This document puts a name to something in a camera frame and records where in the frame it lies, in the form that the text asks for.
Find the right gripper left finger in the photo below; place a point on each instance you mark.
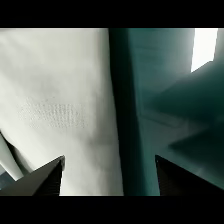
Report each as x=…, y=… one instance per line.
x=43, y=181

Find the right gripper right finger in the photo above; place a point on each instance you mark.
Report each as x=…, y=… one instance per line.
x=180, y=181

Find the pale white shirt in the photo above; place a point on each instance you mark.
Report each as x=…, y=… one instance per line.
x=56, y=100

